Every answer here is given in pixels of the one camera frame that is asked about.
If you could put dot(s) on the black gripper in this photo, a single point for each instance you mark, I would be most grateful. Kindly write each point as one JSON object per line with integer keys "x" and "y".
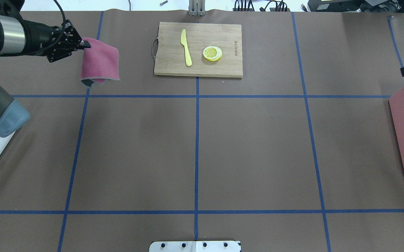
{"x": 36, "y": 35}

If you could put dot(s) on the pink grey-edged cloth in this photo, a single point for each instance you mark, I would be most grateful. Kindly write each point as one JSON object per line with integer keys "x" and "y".
{"x": 100, "y": 63}

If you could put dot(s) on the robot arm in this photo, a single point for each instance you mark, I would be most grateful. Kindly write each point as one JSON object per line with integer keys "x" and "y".
{"x": 52, "y": 94}

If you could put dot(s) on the yellow plastic knife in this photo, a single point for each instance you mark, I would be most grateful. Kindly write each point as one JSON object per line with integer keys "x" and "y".
{"x": 187, "y": 56}

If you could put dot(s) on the wooden cutting board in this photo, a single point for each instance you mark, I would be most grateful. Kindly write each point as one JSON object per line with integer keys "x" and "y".
{"x": 169, "y": 58}

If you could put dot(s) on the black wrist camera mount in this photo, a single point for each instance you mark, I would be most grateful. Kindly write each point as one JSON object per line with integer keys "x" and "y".
{"x": 11, "y": 7}

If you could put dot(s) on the aluminium frame post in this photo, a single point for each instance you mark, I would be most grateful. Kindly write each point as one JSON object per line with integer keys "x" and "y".
{"x": 197, "y": 8}

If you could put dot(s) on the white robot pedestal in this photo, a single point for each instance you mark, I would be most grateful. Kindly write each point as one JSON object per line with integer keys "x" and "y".
{"x": 196, "y": 246}

